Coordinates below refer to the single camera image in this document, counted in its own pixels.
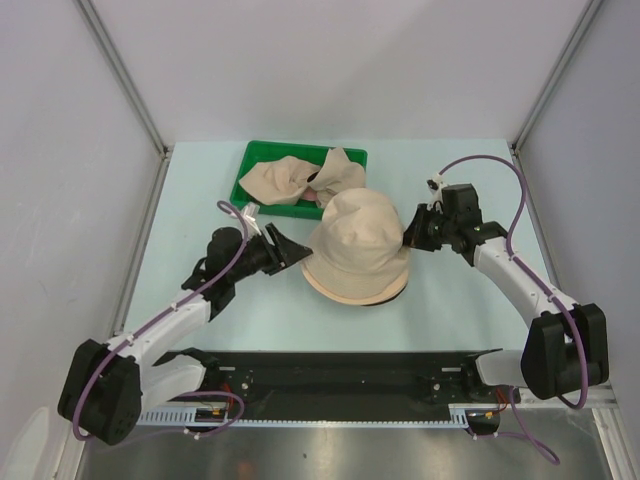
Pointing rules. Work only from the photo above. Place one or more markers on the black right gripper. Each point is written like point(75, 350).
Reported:
point(414, 237)

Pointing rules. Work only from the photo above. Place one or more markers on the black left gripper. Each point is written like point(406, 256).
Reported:
point(284, 251)

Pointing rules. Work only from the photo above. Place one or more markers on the beige logo bucket hat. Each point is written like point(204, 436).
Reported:
point(357, 248)

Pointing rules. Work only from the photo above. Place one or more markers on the black bucket hat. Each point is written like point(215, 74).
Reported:
point(389, 294)

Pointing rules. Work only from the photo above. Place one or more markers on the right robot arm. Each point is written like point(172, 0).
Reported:
point(566, 349)

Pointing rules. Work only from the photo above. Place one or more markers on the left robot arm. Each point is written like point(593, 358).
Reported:
point(110, 385)

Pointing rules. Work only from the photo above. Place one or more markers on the green plastic tray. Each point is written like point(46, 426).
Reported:
point(263, 151)

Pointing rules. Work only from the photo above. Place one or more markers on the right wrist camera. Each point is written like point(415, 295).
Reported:
point(435, 185)

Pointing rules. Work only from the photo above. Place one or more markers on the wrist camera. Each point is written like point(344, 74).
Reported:
point(435, 185)
point(249, 214)

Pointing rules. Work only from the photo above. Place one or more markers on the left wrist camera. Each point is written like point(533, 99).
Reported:
point(249, 214)

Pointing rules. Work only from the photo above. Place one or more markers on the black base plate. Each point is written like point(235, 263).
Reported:
point(358, 384)

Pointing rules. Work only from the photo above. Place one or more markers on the white slotted cable duct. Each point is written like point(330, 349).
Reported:
point(195, 416)

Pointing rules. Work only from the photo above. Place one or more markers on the aluminium frame post right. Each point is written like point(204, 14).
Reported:
point(568, 52)

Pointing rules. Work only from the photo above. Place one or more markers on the aluminium frame post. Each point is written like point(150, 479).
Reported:
point(568, 52)
point(108, 48)

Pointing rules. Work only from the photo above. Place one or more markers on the aluminium frame post left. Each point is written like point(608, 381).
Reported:
point(108, 48)

